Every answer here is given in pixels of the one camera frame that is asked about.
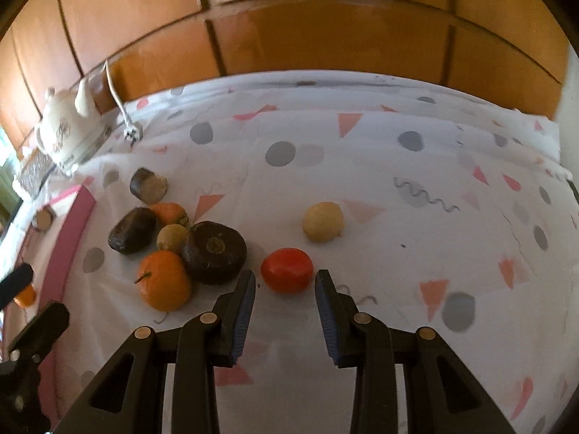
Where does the pink bar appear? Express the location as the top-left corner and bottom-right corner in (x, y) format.
(38, 185), (97, 417)

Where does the window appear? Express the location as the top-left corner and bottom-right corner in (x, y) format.
(0, 127), (23, 231)

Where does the orange carrot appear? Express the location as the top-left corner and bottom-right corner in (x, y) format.
(151, 202), (190, 227)

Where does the large orange with stem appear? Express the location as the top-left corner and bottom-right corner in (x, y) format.
(134, 250), (193, 312)

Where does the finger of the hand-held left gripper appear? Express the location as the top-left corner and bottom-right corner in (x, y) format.
(0, 263), (34, 310)
(7, 302), (71, 362)

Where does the large dark round fruit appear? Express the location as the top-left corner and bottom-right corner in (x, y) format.
(182, 221), (248, 285)

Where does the pale yellow lemon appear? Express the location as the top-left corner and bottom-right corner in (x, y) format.
(302, 201), (345, 243)

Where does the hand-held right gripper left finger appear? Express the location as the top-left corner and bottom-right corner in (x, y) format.
(54, 269), (257, 434)

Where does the white ceramic electric kettle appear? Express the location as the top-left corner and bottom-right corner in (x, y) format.
(35, 70), (114, 175)

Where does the small orange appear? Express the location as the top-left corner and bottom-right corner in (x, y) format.
(13, 282), (37, 308)

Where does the glittery silver box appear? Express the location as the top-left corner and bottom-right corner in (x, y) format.
(13, 149), (57, 200)

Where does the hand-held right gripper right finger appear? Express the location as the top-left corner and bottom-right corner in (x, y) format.
(314, 269), (516, 434)

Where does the dark brown avocado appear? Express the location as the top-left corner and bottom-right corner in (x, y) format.
(107, 207), (157, 255)

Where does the white power cord with plug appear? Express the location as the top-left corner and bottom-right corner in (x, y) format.
(103, 60), (143, 143)

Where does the red tomato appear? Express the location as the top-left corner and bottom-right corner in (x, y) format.
(261, 248), (314, 294)

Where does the white patterned tablecloth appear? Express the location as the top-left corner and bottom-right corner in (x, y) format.
(0, 70), (579, 434)

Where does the wooden panelled cabinet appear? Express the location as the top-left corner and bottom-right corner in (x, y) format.
(0, 0), (579, 163)

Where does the brown kiwi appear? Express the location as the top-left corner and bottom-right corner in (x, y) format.
(156, 224), (190, 254)

